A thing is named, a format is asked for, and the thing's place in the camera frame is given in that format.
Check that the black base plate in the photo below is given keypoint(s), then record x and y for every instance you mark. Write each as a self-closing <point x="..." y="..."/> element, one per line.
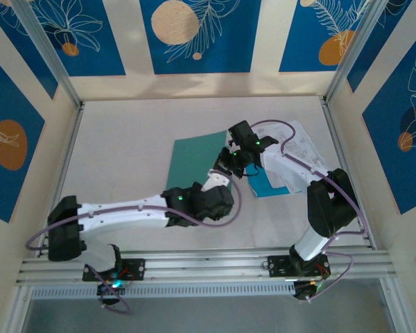
<point x="277" y="267"/>
<point x="138" y="268"/>

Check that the left black controller box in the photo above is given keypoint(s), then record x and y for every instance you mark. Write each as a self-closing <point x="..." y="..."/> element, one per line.
<point x="104" y="288"/>

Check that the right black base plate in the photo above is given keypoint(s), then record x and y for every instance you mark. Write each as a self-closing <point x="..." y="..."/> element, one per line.
<point x="277" y="267"/>

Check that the green file folder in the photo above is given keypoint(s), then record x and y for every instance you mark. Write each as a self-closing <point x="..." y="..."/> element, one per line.
<point x="194" y="163"/>

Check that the black controller box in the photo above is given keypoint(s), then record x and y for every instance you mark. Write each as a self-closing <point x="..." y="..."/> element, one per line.
<point x="303" y="291"/>
<point x="104" y="288"/>

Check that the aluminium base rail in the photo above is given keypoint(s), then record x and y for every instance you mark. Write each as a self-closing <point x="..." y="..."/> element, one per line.
<point x="211" y="267"/>

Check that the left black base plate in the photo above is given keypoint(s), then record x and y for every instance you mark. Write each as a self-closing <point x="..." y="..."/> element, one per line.
<point x="138" y="268"/>

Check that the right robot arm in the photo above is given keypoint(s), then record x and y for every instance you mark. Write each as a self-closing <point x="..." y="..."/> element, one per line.
<point x="287" y="164"/>

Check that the white printed paper sheet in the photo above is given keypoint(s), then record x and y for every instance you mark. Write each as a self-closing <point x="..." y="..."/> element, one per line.
<point x="308" y="152"/>
<point x="281" y="184"/>

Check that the short aluminium frame post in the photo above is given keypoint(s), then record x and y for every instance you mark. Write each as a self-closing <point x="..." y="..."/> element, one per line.
<point x="19" y="312"/>
<point x="393" y="308"/>

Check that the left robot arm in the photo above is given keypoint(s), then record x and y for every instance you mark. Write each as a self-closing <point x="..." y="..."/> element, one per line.
<point x="125" y="216"/>

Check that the aluminium side rail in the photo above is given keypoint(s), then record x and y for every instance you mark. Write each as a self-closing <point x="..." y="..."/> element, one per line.
<point x="71" y="145"/>
<point x="337" y="138"/>

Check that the right black controller box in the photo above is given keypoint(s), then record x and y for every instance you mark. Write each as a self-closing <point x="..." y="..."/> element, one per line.
<point x="303" y="291"/>

